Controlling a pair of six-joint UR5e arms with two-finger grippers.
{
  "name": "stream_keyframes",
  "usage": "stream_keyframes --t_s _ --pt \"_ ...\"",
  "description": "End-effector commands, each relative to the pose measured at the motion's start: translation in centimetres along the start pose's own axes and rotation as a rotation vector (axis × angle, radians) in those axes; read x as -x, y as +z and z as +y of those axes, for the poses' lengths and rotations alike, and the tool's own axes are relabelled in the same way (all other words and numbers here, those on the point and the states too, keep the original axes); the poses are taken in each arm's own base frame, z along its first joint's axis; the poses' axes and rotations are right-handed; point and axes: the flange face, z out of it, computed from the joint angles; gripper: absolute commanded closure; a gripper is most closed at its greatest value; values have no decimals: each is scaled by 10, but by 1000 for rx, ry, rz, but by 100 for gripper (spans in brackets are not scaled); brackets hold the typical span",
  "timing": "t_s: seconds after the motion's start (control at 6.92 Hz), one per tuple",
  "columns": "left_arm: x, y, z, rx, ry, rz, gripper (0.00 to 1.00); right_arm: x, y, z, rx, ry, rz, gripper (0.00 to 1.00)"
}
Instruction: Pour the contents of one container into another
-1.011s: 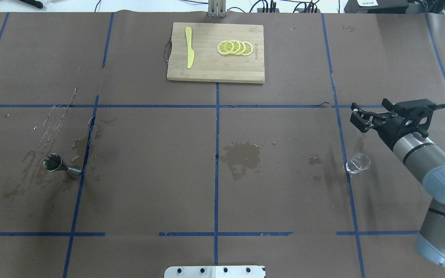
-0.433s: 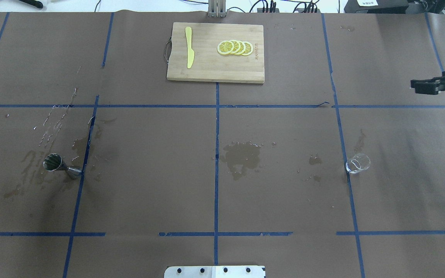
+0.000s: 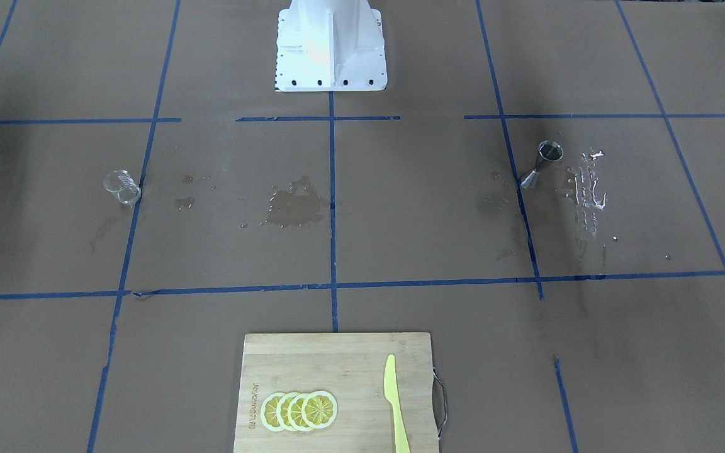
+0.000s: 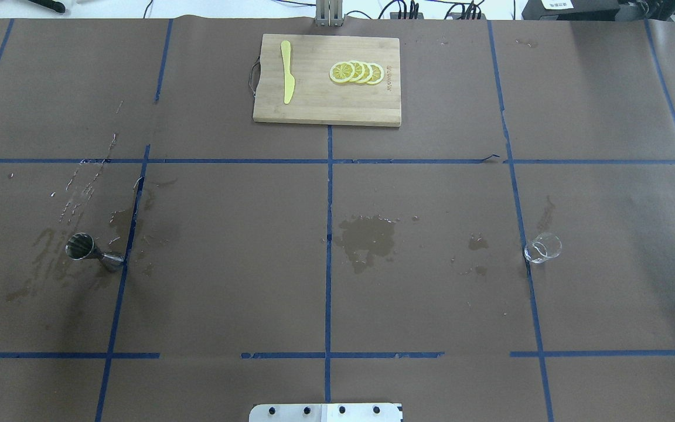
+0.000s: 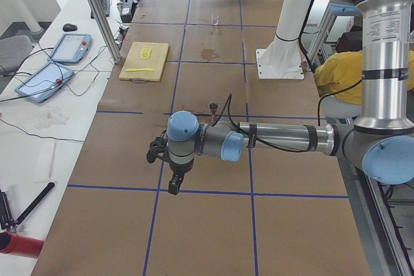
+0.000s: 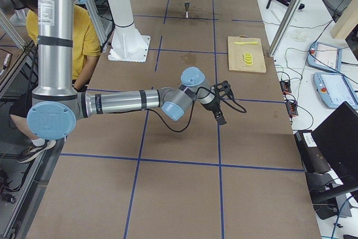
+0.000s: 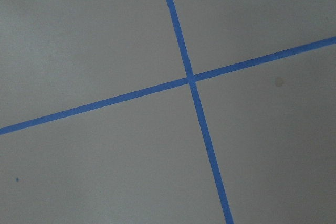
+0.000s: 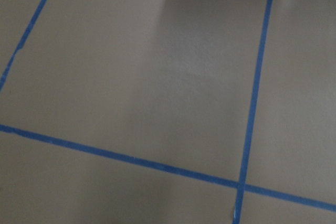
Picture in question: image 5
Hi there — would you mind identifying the aluminium frame post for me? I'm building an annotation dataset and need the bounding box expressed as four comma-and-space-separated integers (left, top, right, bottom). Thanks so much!
87, 0, 121, 64

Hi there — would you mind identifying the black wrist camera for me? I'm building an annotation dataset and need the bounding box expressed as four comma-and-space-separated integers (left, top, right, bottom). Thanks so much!
146, 136, 170, 164

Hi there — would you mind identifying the black rod tool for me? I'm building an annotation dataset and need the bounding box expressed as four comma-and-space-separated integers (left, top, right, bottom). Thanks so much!
14, 182, 55, 225

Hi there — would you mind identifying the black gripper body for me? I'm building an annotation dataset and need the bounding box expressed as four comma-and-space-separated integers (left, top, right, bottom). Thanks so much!
169, 160, 193, 179

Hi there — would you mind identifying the bamboo cutting board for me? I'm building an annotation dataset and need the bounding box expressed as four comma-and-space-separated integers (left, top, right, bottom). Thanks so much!
119, 42, 169, 82

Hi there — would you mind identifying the black keyboard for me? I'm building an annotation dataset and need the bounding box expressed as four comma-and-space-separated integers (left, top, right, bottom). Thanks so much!
90, 0, 111, 20

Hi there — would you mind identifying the upper blue teach pendant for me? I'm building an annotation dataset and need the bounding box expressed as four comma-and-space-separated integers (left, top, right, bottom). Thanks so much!
48, 34, 92, 65

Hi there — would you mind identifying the blue teach pendant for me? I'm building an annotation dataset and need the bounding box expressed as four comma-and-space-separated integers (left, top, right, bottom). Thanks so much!
14, 62, 74, 103
48, 34, 92, 65

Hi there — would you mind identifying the white foam strip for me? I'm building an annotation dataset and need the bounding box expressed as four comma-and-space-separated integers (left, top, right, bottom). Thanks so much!
33, 142, 56, 183

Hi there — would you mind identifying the white chair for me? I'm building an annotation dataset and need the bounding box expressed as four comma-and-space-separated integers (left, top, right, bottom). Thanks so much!
321, 96, 362, 119

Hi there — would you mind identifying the red cylinder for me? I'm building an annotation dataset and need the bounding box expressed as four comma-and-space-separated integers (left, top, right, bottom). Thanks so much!
1, 232, 44, 259

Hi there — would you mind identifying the person in yellow shirt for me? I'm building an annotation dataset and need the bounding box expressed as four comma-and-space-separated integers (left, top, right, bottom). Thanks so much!
314, 50, 413, 105

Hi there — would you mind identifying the yellow plastic knife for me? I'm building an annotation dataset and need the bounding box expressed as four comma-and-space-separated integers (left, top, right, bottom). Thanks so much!
125, 67, 155, 72

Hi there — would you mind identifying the black computer mouse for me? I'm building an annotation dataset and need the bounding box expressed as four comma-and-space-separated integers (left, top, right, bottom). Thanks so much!
62, 23, 78, 32

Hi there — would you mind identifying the steel double jigger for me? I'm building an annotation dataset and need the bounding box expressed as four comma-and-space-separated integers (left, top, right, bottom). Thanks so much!
209, 101, 219, 125

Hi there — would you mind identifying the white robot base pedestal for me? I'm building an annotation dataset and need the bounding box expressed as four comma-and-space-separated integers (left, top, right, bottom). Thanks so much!
256, 0, 307, 80

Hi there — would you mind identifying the lower blue teach pendant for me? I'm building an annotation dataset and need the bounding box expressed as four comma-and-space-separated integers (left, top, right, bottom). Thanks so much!
14, 62, 74, 103

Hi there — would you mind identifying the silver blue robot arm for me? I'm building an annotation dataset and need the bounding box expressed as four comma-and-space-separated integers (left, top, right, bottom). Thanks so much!
162, 0, 413, 195

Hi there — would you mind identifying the clear glass beaker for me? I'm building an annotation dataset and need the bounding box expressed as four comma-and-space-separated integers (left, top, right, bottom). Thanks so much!
211, 14, 219, 26

